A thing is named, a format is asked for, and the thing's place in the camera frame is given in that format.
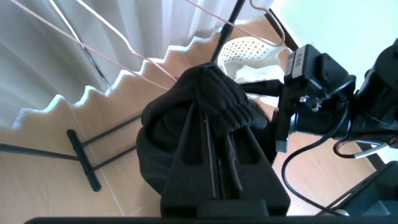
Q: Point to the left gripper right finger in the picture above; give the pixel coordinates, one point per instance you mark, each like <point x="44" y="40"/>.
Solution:
<point x="261" y="186"/>

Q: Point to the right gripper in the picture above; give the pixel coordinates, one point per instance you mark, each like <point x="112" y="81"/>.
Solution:
<point x="317" y="123"/>

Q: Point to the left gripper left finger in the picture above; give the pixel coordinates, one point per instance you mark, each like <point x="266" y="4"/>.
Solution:
<point x="189" y="183"/>

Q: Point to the black shorts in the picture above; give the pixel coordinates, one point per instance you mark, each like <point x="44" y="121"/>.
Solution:
<point x="217" y="93"/>

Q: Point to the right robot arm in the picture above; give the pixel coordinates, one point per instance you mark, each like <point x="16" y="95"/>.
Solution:
<point x="382" y="93"/>

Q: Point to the white laundry basket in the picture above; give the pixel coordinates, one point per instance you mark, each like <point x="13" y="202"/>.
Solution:
<point x="245" y="49"/>

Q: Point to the pink clothes hanger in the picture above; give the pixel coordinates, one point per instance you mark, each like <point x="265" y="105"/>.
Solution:
<point x="93" y="50"/>
<point x="248" y="33"/>

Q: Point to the black clothes rack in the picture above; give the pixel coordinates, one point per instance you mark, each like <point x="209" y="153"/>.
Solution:
<point x="84" y="158"/>

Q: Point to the white printed T-shirt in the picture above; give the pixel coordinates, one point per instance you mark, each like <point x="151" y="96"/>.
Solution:
<point x="258" y="74"/>

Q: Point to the beige curtain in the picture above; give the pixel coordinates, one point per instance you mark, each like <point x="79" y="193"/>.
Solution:
<point x="37" y="62"/>

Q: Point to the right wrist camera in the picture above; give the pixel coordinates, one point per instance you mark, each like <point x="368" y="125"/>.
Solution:
<point x="320" y="74"/>

